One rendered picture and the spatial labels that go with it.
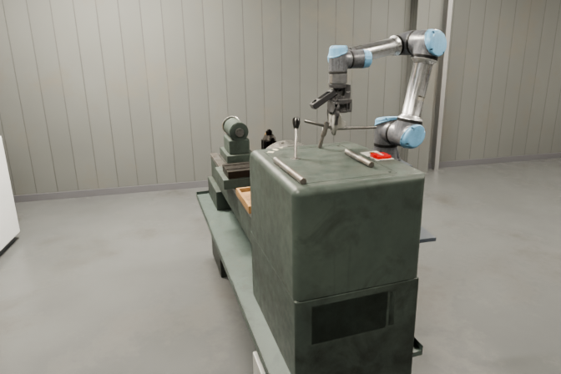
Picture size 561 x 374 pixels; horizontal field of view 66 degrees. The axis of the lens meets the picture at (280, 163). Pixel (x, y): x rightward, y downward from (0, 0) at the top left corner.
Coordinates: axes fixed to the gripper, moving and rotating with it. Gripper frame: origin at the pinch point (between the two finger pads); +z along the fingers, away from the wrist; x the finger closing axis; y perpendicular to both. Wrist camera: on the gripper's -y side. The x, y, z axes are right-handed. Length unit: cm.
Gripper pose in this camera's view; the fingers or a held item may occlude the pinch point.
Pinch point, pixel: (331, 132)
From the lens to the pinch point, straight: 184.3
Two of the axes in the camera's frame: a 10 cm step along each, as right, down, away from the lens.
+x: -3.1, -2.5, 9.2
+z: 0.2, 9.6, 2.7
